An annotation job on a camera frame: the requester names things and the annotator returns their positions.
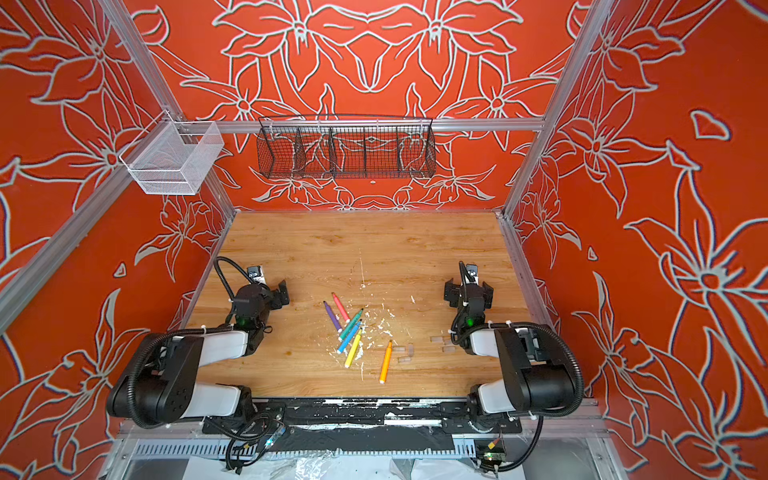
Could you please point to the clear plastic bin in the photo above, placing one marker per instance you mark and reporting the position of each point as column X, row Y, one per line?
column 167, row 161

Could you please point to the blue marker pen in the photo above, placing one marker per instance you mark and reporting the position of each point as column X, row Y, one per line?
column 347, row 338

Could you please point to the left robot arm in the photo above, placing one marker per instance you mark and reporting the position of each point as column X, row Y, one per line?
column 160, row 384

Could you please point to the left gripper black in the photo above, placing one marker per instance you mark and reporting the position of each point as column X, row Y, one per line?
column 276, row 295

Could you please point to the yellow marker pen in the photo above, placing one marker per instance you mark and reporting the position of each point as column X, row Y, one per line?
column 353, row 349

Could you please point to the pink marker pen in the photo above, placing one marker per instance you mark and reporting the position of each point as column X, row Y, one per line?
column 342, row 310

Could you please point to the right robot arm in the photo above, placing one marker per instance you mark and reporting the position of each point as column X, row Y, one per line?
column 540, row 374

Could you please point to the green marker pen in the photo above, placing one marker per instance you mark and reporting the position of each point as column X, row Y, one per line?
column 348, row 329

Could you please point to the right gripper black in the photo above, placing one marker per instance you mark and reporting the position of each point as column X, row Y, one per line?
column 468, row 291

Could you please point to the purple marker pen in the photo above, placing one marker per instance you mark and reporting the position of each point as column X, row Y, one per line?
column 333, row 318

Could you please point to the orange marker pen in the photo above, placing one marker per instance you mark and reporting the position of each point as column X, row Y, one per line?
column 386, row 363

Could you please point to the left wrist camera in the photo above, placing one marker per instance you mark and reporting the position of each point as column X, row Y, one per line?
column 256, row 274

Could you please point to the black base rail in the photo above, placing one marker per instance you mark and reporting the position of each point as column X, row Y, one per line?
column 452, row 415

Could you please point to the black wire basket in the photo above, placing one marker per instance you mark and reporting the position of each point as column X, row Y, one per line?
column 356, row 147

